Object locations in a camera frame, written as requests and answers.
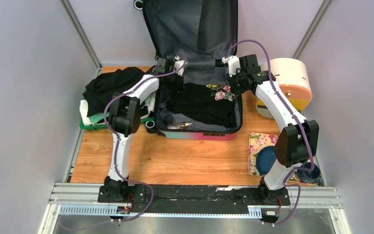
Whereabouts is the green plastic tray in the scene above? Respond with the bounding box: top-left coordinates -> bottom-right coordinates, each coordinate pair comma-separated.
79,117 -> 153,131

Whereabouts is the black floral print garment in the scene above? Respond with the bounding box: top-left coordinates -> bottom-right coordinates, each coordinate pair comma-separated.
166,82 -> 236,128

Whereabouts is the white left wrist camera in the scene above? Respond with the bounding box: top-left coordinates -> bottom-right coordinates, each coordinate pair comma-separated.
174,56 -> 187,77

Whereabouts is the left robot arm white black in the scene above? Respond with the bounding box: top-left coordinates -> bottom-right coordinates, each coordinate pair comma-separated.
100,56 -> 188,202

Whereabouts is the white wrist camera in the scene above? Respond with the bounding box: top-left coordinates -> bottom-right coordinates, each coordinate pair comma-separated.
222,56 -> 241,77
174,56 -> 187,77

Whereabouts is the black clothing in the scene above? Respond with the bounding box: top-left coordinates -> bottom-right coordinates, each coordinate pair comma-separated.
83,67 -> 145,117

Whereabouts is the dark blue plate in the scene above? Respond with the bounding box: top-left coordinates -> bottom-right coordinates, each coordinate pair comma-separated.
256,146 -> 276,176

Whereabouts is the white cloth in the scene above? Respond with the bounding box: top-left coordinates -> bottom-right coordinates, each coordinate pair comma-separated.
79,99 -> 92,126

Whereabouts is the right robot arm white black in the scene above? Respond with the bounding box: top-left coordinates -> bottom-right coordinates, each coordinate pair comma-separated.
222,55 -> 319,205

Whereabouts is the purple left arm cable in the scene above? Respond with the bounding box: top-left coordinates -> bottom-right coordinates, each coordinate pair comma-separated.
103,51 -> 188,227

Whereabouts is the round pastel drawer cabinet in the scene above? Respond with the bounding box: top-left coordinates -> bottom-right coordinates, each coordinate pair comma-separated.
270,58 -> 312,112

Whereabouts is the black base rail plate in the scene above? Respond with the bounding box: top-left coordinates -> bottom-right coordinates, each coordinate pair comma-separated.
97,184 -> 290,215

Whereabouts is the dark blue cup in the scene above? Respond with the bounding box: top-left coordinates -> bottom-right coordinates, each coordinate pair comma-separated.
296,164 -> 324,186

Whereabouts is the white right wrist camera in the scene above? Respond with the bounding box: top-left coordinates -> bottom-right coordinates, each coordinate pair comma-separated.
222,56 -> 241,77

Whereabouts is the green tie-dye garment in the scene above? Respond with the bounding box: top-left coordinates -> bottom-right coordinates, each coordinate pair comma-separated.
89,94 -> 155,125

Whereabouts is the floral pattern tray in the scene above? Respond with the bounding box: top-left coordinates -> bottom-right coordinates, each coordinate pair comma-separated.
248,132 -> 317,187

